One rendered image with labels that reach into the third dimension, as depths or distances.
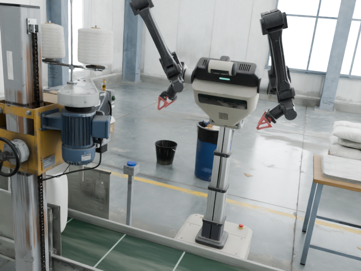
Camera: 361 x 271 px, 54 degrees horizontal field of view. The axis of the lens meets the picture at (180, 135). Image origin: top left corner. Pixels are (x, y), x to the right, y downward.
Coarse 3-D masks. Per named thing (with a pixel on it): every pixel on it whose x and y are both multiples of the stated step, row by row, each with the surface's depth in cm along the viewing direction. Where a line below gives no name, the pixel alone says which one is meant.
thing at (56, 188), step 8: (56, 168) 214; (64, 168) 212; (48, 176) 212; (64, 176) 219; (8, 184) 226; (48, 184) 212; (56, 184) 212; (64, 184) 219; (48, 192) 213; (56, 192) 214; (64, 192) 220; (48, 200) 214; (56, 200) 215; (64, 200) 221; (64, 208) 222; (64, 216) 224; (64, 224) 226
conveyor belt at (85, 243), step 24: (72, 240) 222; (96, 240) 224; (120, 240) 226; (144, 240) 229; (96, 264) 203; (120, 264) 205; (144, 264) 206; (168, 264) 208; (192, 264) 210; (216, 264) 212
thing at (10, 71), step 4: (8, 52) 148; (8, 56) 148; (8, 60) 149; (8, 64) 149; (12, 64) 149; (8, 68) 150; (12, 68) 149; (8, 72) 150; (12, 72) 150; (8, 76) 151; (12, 76) 150
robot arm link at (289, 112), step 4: (292, 88) 170; (276, 92) 172; (276, 96) 175; (280, 100) 174; (284, 100) 172; (288, 100) 171; (284, 104) 169; (288, 104) 168; (284, 108) 171; (288, 108) 166; (292, 108) 166; (284, 112) 169; (288, 112) 167; (292, 112) 167; (296, 112) 167; (288, 116) 168; (292, 116) 168; (296, 116) 168
